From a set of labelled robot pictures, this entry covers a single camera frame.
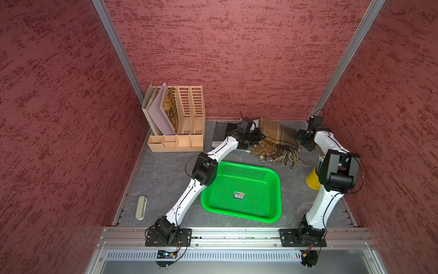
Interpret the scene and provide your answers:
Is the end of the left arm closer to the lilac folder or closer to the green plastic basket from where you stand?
the green plastic basket

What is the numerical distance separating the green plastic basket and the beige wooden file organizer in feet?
0.83

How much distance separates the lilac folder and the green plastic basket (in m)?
0.41

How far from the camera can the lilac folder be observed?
89cm

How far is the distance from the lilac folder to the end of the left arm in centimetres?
41

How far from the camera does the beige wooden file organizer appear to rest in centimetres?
91

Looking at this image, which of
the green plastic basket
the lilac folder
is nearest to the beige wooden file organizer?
the lilac folder

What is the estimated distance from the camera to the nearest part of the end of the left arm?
0.86m

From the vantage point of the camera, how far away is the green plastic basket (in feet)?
2.66

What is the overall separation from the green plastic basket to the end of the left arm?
0.49 ft

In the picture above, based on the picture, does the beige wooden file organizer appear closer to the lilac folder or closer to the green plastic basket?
the lilac folder
